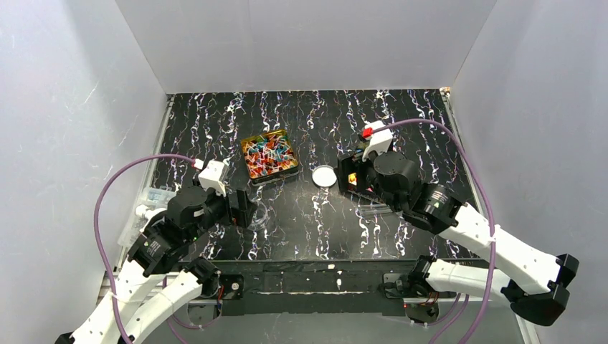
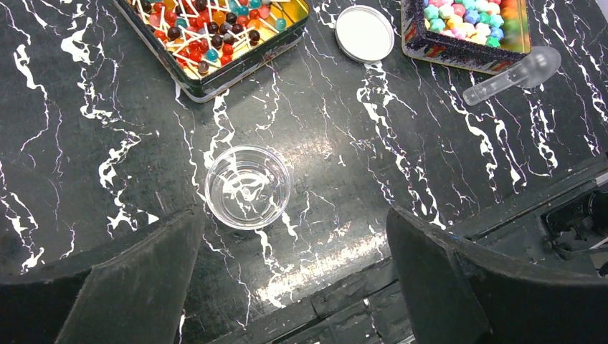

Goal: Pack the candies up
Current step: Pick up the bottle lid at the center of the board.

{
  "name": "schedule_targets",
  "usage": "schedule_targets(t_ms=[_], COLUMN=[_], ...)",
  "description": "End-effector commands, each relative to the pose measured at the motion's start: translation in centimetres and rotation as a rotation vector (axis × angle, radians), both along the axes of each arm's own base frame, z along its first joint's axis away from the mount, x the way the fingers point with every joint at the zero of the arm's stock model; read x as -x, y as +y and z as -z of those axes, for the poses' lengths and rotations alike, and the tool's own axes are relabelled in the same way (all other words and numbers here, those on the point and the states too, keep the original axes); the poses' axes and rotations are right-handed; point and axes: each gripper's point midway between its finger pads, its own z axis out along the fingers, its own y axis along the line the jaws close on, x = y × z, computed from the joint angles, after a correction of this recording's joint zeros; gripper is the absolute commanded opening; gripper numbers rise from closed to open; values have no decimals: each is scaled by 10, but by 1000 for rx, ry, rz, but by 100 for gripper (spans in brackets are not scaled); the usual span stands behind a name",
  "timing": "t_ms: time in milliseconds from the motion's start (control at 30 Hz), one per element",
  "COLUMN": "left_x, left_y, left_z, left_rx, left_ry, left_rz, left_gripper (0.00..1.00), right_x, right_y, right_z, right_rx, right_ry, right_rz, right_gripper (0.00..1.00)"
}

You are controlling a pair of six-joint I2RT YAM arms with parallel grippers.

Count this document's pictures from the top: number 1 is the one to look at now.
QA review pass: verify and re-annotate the translucent plastic scoop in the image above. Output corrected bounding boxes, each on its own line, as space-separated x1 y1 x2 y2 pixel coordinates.
355 204 401 219

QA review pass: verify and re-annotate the clear plastic box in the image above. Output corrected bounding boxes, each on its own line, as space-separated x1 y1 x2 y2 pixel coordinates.
118 186 176 248

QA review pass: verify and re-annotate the white round jar lid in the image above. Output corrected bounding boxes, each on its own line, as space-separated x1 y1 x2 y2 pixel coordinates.
311 165 337 188

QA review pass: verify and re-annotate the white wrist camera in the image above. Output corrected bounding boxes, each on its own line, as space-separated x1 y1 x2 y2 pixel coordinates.
198 160 229 197
361 120 393 162

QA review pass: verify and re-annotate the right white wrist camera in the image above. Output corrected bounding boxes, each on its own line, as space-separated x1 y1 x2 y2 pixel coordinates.
361 120 393 162

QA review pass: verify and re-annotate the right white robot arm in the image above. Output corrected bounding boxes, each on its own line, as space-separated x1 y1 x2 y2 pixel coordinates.
335 151 579 326

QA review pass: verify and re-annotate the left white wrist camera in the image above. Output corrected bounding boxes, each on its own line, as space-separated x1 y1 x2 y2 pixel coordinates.
198 160 229 197

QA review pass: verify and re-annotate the purple cable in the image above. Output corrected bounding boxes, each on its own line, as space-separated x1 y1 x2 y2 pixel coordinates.
93 153 224 344
375 118 497 344

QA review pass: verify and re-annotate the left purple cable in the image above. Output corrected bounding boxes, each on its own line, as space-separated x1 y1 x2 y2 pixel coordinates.
93 153 224 344

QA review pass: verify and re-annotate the tin tray of lollipops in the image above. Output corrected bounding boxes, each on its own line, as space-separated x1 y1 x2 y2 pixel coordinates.
241 129 300 186

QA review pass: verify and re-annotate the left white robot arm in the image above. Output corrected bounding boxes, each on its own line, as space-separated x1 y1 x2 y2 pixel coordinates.
56 186 258 343

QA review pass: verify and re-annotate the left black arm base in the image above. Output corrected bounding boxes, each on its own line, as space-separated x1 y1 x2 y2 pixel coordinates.
209 274 244 301

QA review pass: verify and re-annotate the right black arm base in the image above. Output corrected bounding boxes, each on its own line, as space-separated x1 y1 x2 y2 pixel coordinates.
378 273 440 325

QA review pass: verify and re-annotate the clear plastic jar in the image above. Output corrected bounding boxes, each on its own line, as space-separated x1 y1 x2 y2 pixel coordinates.
247 201 270 231

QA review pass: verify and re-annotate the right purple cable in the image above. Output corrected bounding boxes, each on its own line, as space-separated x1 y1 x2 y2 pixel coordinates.
375 118 497 344

